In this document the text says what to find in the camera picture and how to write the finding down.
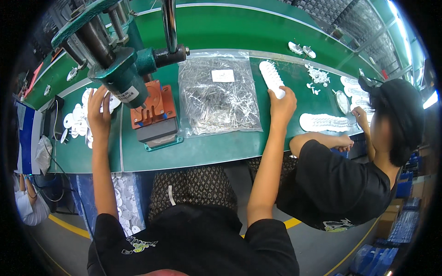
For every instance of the person's left hand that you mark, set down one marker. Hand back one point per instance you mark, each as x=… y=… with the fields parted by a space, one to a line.
x=99 y=119

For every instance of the person's right hand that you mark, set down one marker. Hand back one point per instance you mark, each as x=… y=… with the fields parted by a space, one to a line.
x=282 y=112

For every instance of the person's left fingers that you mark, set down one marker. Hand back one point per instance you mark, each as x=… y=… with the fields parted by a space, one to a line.
x=95 y=98

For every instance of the long row of white discs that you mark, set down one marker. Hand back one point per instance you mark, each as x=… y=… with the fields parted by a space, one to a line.
x=271 y=77

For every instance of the loose pile of white discs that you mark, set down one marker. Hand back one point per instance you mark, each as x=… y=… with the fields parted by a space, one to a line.
x=76 y=120

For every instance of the white disc with pin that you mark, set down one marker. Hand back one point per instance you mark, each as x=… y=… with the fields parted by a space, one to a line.
x=309 y=52
x=47 y=90
x=71 y=73
x=295 y=48

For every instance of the green hand press machine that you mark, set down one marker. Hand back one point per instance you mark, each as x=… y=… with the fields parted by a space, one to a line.
x=114 y=69

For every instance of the black box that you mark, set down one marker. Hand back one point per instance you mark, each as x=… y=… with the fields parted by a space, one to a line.
x=57 y=114

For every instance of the orange press die fixture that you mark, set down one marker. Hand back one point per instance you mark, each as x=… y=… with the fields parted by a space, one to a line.
x=155 y=110

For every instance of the crumpled white plastic bag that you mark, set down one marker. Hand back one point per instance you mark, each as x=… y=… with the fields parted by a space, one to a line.
x=44 y=155

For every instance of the blue and white box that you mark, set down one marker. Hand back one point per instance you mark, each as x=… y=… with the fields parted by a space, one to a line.
x=27 y=138

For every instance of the blue bag of white discs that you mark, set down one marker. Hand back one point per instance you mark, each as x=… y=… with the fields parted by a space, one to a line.
x=126 y=203

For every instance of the clear bag of metal pins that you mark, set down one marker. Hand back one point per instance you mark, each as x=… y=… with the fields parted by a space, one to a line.
x=217 y=100

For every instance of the person's legs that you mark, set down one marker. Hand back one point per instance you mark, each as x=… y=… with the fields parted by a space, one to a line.
x=195 y=188

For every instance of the green conveyor belt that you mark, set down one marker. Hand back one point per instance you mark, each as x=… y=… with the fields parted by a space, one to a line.
x=224 y=27

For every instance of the person's body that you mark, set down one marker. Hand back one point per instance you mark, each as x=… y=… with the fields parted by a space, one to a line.
x=193 y=245

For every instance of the pile of small white pegs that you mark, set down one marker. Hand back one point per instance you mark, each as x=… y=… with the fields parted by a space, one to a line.
x=318 y=76

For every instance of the flat row of white discs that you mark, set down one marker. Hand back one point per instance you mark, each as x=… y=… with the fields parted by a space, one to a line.
x=324 y=123

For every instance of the round metal dish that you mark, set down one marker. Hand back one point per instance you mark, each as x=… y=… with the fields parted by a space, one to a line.
x=342 y=102

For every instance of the stacks of white discs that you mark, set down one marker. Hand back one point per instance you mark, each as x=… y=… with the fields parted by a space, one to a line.
x=355 y=93

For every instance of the cardboard boxes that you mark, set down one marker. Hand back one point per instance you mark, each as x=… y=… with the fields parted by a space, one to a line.
x=388 y=219

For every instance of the stack of blue crates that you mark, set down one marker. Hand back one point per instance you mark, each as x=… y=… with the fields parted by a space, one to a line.
x=404 y=220

